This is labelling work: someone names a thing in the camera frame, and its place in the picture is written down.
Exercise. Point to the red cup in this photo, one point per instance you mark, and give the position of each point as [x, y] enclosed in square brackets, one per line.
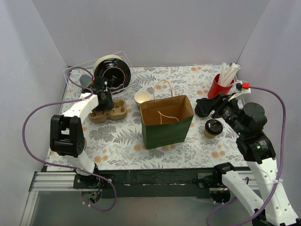
[217, 89]

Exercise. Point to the grey mug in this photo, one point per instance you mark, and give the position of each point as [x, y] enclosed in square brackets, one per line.
[86, 81]

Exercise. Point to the cardboard cup carrier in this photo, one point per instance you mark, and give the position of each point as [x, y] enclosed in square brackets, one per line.
[118, 112]

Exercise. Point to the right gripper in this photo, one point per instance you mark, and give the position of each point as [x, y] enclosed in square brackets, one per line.
[217, 105]

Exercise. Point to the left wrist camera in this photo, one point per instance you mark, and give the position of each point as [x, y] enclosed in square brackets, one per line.
[100, 84]

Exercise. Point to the white wrapped straws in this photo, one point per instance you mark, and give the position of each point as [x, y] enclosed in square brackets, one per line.
[227, 75]

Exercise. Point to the black plate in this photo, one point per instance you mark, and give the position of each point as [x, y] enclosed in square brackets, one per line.
[115, 69]

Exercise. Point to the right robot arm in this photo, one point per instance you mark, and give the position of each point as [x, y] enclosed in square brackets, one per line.
[272, 206]

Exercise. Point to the stack of black lids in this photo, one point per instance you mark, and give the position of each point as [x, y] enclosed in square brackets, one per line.
[202, 110]

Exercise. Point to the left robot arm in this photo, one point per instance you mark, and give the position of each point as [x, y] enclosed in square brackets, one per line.
[66, 132]

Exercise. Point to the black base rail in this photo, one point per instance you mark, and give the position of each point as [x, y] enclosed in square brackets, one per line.
[189, 182]

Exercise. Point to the white wire dish rack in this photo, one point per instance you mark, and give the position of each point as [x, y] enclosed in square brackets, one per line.
[74, 89]

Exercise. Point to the green paper bag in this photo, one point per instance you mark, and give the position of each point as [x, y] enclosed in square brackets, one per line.
[165, 121]

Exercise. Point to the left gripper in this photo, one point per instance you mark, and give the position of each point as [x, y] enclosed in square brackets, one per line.
[106, 101]

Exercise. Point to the floral table mat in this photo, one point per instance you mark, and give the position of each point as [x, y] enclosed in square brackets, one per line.
[118, 145]

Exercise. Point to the single paper cup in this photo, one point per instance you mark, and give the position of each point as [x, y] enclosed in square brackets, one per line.
[209, 136]

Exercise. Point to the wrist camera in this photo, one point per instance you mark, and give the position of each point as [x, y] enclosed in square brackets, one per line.
[100, 84]
[242, 89]

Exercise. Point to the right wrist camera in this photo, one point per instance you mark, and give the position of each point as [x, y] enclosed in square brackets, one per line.
[242, 89]

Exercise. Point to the stack of paper cups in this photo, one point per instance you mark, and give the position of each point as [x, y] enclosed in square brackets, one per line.
[141, 97]

